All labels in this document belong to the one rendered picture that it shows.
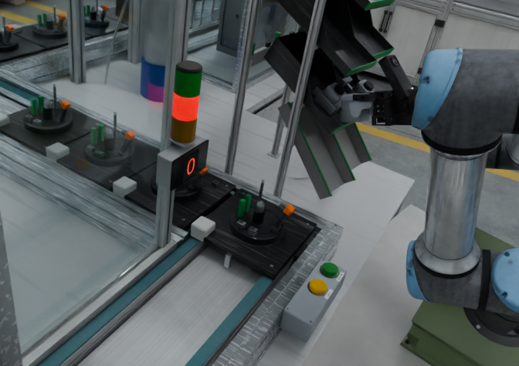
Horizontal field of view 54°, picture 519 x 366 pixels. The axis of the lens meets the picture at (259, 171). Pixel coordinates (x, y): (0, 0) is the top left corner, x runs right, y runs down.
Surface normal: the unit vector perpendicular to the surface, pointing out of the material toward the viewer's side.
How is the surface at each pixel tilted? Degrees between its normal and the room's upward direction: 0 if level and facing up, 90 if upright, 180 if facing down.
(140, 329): 0
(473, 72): 48
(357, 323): 0
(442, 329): 41
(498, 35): 90
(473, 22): 90
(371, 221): 0
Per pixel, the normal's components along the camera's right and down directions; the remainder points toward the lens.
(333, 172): 0.65, -0.27
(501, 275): -0.16, -0.39
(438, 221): -0.73, 0.53
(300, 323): -0.49, 0.40
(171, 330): 0.16, -0.83
